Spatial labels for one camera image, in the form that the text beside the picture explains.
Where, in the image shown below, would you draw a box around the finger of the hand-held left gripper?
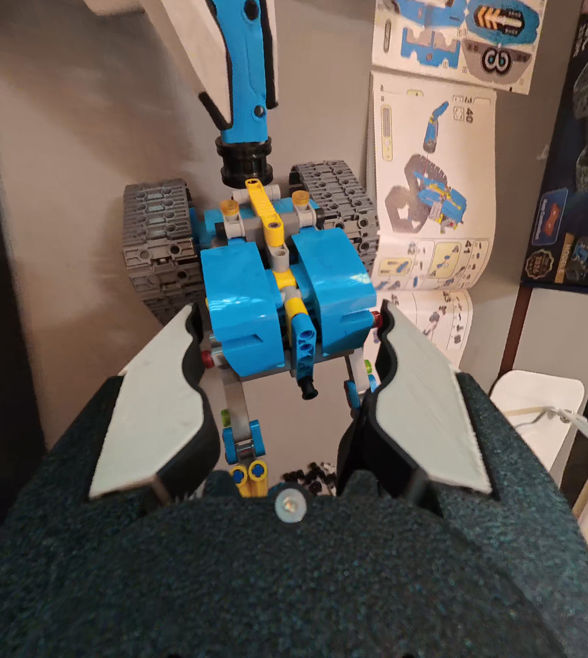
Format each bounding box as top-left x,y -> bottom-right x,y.
142,0 -> 234,133
260,0 -> 280,110

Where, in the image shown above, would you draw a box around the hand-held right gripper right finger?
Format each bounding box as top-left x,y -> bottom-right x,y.
336,300 -> 493,500

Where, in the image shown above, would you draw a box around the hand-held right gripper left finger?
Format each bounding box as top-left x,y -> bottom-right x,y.
88,303 -> 223,503

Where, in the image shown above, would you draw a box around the blue motor block yellow pins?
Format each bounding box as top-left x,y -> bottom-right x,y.
206,0 -> 274,146

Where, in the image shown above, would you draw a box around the black wheel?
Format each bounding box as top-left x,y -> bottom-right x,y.
216,135 -> 275,189

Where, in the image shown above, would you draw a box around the pile of small building parts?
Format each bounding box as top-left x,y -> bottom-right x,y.
281,462 -> 337,498

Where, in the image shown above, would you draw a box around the blue toy vehicle body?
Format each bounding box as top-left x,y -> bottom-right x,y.
188,177 -> 381,498

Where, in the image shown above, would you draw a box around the instruction booklet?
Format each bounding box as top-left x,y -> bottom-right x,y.
368,69 -> 499,369

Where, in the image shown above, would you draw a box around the white stand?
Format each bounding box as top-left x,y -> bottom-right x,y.
489,337 -> 588,548

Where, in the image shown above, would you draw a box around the blue sticker sheet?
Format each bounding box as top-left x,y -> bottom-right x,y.
371,0 -> 547,96

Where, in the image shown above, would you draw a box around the dark blue toy box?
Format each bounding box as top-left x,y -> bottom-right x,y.
520,0 -> 588,300

